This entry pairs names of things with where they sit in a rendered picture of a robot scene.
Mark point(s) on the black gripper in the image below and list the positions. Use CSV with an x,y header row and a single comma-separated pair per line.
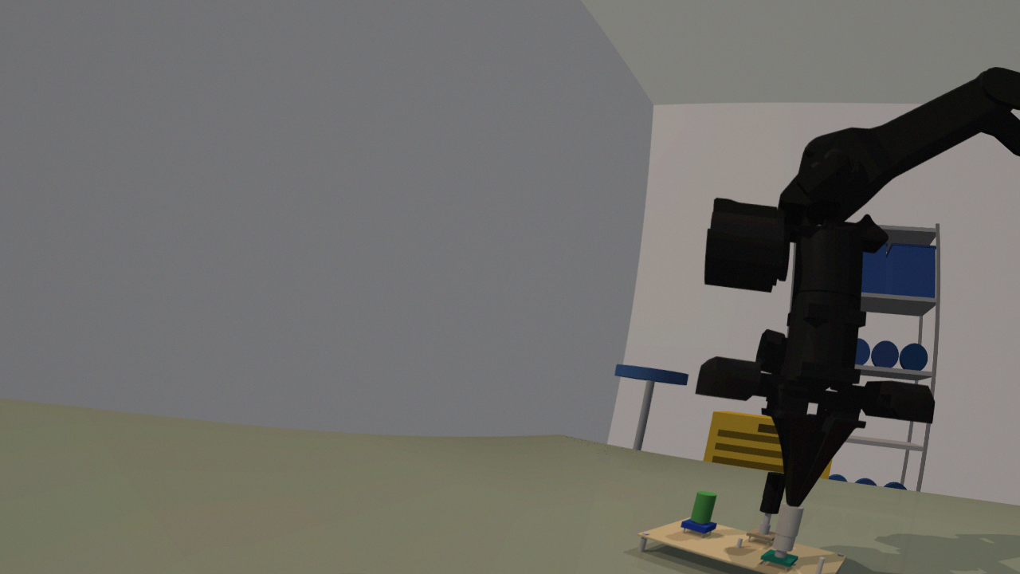
x,y
821,348

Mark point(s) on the tan board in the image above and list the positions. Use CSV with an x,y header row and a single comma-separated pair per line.
x,y
759,550

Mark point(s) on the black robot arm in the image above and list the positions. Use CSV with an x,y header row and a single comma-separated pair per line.
x,y
748,245

